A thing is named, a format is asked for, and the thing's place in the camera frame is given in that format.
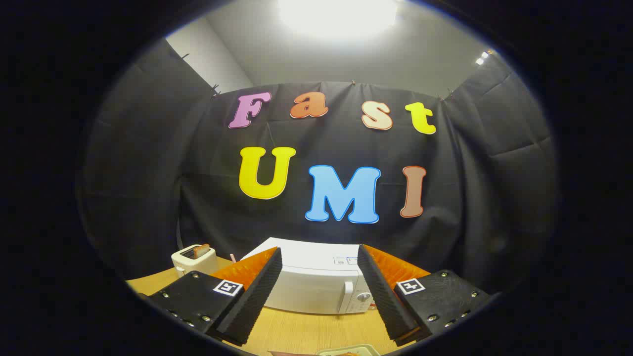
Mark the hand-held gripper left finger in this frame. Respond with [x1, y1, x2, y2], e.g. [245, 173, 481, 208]
[147, 246, 283, 347]

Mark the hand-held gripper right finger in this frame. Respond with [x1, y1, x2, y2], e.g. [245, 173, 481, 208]
[357, 244, 495, 347]

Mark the white microwave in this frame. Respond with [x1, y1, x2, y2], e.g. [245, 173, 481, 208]
[241, 237, 379, 315]

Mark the pale green rectangular plate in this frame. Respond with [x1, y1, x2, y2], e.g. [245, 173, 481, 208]
[316, 344, 381, 356]

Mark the cream toaster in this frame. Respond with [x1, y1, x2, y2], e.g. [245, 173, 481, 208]
[171, 244, 218, 277]

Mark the bright ceiling light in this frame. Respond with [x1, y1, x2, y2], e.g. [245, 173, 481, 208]
[277, 0, 399, 40]

